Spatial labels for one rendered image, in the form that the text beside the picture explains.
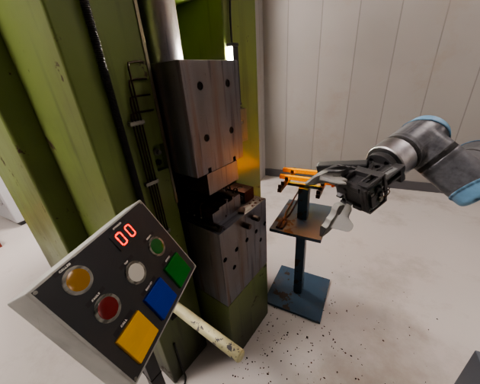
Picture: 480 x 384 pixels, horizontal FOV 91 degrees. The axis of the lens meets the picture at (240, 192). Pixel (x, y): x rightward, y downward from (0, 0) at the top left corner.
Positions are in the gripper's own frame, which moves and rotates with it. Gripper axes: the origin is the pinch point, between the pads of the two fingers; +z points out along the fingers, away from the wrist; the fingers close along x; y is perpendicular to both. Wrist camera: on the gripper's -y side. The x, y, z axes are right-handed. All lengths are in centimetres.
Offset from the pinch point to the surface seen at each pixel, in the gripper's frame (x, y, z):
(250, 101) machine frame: -4, -87, -39
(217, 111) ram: -15, -56, -9
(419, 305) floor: 157, -18, -75
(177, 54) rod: -38, -72, -9
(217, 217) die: 25, -54, 12
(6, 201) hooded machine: 16, -319, 188
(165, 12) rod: -51, -71, -11
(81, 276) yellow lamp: -8.6, -14.8, 45.6
